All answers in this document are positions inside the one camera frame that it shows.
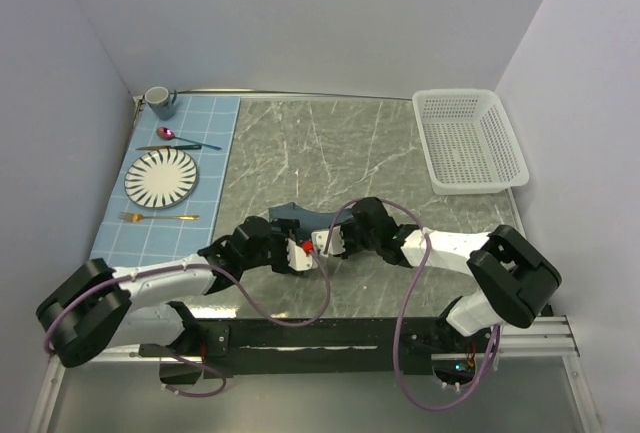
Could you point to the gold fork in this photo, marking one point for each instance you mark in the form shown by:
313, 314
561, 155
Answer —
138, 217

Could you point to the blue-grey t-shirt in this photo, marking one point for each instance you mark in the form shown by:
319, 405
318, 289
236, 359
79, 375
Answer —
310, 220

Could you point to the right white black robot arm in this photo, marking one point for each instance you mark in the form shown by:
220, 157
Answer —
514, 280

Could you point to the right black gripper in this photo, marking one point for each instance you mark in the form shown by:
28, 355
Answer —
346, 227

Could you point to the blue checked placemat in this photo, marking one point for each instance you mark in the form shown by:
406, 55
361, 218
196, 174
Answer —
209, 119

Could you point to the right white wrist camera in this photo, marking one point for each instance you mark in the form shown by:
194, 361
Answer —
329, 243

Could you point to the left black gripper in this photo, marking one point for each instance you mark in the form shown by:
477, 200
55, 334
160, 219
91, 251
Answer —
287, 230

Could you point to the white blue striped plate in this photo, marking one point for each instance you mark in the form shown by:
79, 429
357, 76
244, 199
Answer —
161, 179

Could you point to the white perforated plastic basket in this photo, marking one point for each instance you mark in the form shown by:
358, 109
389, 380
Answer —
469, 144

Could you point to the iridescent purple spoon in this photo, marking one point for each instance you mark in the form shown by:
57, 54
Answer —
167, 134

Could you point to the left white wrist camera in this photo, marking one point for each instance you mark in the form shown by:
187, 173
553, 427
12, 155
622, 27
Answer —
300, 255

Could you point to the grey mug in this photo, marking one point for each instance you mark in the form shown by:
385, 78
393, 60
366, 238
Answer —
161, 101

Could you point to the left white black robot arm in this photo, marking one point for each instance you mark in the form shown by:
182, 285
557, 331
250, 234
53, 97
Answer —
100, 307

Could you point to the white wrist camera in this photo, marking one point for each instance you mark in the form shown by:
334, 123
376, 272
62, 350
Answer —
329, 243
300, 255

